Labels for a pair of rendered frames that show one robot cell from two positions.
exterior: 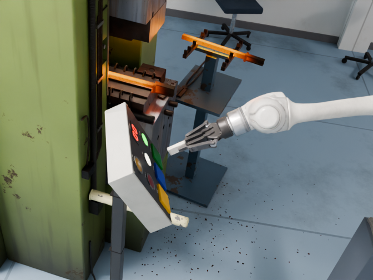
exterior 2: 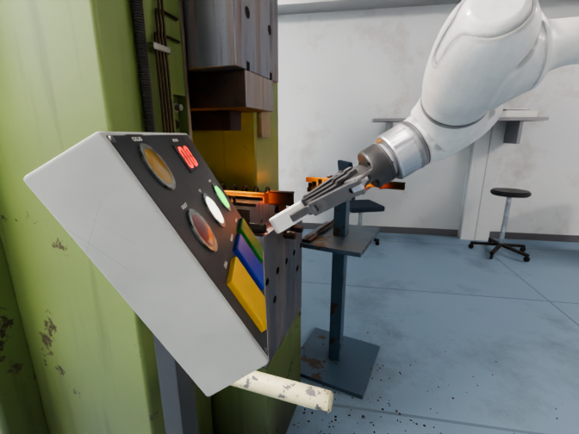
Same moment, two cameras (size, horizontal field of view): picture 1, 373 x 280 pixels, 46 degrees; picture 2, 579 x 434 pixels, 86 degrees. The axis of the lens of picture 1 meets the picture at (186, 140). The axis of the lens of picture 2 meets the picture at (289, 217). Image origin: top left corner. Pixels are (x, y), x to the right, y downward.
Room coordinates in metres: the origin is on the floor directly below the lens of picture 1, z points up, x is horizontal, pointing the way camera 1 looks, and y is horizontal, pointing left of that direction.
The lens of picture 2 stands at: (0.64, -0.07, 1.20)
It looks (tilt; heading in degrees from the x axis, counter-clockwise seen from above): 15 degrees down; 10
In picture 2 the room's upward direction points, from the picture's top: straight up
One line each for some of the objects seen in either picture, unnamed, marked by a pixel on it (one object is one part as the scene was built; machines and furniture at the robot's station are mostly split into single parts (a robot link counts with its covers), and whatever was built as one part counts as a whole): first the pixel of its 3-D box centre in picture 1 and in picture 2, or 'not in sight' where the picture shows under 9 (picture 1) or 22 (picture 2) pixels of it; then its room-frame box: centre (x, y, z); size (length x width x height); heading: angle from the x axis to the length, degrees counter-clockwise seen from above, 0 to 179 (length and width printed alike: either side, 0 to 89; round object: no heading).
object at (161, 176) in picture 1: (159, 176); (246, 262); (1.07, 0.07, 1.01); 0.07 x 0.05 x 0.07; 16
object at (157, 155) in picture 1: (155, 157); (248, 240); (1.16, 0.10, 1.01); 0.07 x 0.05 x 0.07; 16
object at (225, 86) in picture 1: (206, 89); (340, 236); (2.12, -0.06, 0.71); 0.40 x 0.30 x 0.02; 163
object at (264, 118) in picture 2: not in sight; (264, 115); (1.93, 0.26, 1.27); 0.09 x 0.02 x 0.17; 171
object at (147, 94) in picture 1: (106, 85); (208, 205); (1.63, 0.39, 0.96); 0.42 x 0.20 x 0.09; 81
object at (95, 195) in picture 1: (139, 208); (243, 377); (1.25, 0.15, 0.62); 0.44 x 0.05 x 0.05; 81
